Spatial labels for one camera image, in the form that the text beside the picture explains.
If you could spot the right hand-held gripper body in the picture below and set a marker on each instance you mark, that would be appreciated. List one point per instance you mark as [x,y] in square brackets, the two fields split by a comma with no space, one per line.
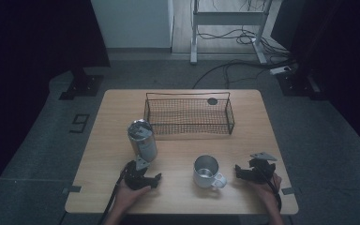
[259,170]

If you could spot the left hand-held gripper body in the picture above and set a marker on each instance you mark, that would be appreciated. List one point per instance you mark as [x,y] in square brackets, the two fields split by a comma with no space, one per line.
[134,176]

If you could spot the tall steel tumbler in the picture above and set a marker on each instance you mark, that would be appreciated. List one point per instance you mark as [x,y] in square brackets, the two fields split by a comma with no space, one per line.
[142,140]

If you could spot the person's left hand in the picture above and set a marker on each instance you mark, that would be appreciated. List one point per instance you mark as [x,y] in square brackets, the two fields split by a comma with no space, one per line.
[128,195]

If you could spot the person's right hand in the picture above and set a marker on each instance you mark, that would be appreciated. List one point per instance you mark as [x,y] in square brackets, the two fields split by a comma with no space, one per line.
[267,190]

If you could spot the black round table grommet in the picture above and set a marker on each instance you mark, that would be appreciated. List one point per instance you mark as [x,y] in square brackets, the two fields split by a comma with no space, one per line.
[212,101]

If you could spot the black stand base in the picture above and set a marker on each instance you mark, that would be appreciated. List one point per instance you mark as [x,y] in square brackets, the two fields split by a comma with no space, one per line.
[296,84]
[82,86]

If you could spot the white power strip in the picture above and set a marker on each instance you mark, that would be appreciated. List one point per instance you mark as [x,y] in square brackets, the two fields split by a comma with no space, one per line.
[280,70]

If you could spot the dark curtain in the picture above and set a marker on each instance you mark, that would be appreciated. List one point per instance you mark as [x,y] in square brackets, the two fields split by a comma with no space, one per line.
[28,47]
[340,47]

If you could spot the white cabinet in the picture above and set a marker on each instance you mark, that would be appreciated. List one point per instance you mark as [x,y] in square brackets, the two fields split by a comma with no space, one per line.
[131,23]

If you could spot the white metal desk frame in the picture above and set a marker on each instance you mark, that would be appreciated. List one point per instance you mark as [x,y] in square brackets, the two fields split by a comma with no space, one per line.
[228,18]

